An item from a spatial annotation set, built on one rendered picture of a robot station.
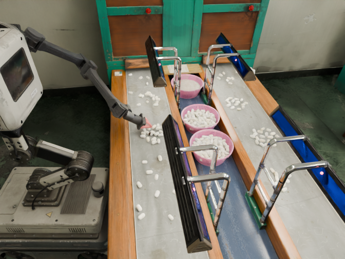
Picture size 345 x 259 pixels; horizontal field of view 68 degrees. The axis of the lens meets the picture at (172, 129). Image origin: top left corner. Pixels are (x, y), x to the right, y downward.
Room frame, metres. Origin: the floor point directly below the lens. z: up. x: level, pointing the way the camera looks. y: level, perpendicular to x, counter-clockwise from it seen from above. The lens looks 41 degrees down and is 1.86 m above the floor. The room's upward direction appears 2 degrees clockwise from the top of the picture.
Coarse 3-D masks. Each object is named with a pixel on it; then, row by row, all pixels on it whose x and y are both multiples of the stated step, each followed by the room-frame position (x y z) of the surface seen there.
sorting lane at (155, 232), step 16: (128, 80) 1.88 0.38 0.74; (144, 80) 1.89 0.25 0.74; (128, 96) 1.65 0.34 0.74; (144, 96) 1.65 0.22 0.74; (160, 96) 1.66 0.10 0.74; (144, 112) 1.45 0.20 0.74; (160, 112) 1.46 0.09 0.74; (144, 144) 1.13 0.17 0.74; (160, 144) 1.13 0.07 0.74; (144, 176) 0.88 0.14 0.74; (160, 176) 0.89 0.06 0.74; (144, 192) 0.78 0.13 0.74; (160, 192) 0.78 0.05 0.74; (144, 208) 0.69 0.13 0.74; (160, 208) 0.69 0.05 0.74; (176, 208) 0.69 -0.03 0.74; (144, 224) 0.61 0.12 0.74; (160, 224) 0.61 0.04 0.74; (176, 224) 0.61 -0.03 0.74; (144, 240) 0.53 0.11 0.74; (160, 240) 0.53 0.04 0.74; (176, 240) 0.53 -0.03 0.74; (144, 256) 0.46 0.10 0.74; (160, 256) 0.46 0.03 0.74; (176, 256) 0.46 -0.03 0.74; (192, 256) 0.47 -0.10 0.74
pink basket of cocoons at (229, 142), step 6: (198, 132) 1.23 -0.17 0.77; (204, 132) 1.24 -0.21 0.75; (210, 132) 1.25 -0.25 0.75; (192, 138) 1.17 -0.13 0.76; (198, 138) 1.21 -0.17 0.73; (228, 138) 1.18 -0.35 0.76; (228, 144) 1.15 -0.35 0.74; (198, 156) 1.03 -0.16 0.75; (228, 156) 1.03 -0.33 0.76; (204, 162) 1.02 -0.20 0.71; (210, 162) 1.01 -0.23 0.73; (222, 162) 1.05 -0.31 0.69
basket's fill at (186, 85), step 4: (184, 80) 1.92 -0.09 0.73; (188, 80) 1.92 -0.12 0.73; (192, 80) 1.93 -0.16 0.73; (184, 84) 1.86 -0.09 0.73; (188, 84) 1.86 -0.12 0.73; (192, 84) 1.85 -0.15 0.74; (196, 84) 1.86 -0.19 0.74; (180, 88) 1.79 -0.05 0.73; (184, 88) 1.80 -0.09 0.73; (188, 88) 1.79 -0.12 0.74; (192, 88) 1.80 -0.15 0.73; (196, 88) 1.79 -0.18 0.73
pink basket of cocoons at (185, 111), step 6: (186, 108) 1.48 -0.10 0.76; (192, 108) 1.51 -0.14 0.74; (198, 108) 1.52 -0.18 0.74; (204, 108) 1.51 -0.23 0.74; (216, 114) 1.44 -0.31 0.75; (216, 120) 1.40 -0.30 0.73; (186, 126) 1.33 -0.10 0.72; (192, 126) 1.28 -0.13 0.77; (210, 126) 1.28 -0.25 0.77; (192, 132) 1.31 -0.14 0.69
